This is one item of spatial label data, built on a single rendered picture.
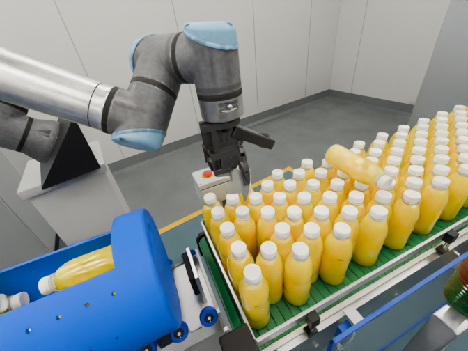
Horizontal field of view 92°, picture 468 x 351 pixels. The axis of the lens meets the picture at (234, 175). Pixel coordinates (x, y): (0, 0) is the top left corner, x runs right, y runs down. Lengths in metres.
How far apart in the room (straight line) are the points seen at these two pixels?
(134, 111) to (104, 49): 2.73
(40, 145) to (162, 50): 0.81
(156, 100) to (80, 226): 0.96
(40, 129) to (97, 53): 2.06
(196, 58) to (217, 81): 0.05
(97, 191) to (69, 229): 0.23
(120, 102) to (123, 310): 0.36
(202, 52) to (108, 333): 0.50
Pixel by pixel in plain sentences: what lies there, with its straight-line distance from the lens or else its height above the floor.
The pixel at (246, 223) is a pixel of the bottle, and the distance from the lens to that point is 0.66.
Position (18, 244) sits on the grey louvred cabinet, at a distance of 2.43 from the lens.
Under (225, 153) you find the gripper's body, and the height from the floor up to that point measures 1.32.
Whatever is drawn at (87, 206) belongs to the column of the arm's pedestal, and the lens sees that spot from 1.25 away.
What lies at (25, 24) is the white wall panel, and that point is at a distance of 3.17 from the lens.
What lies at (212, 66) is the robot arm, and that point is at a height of 1.49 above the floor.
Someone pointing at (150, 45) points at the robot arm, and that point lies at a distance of 0.51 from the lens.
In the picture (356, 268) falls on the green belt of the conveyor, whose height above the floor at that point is 0.90.
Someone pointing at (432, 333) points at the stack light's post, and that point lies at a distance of 0.61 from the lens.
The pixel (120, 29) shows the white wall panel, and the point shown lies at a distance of 3.19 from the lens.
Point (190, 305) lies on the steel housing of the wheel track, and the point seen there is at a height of 0.93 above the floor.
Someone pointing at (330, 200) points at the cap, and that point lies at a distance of 0.71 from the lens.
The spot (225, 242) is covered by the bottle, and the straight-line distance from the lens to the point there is 0.63.
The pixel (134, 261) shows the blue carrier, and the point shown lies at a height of 1.21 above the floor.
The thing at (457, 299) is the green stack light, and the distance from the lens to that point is 0.51.
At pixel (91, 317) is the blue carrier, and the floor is 1.17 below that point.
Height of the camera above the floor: 1.56
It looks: 35 degrees down
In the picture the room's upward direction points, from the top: 7 degrees counter-clockwise
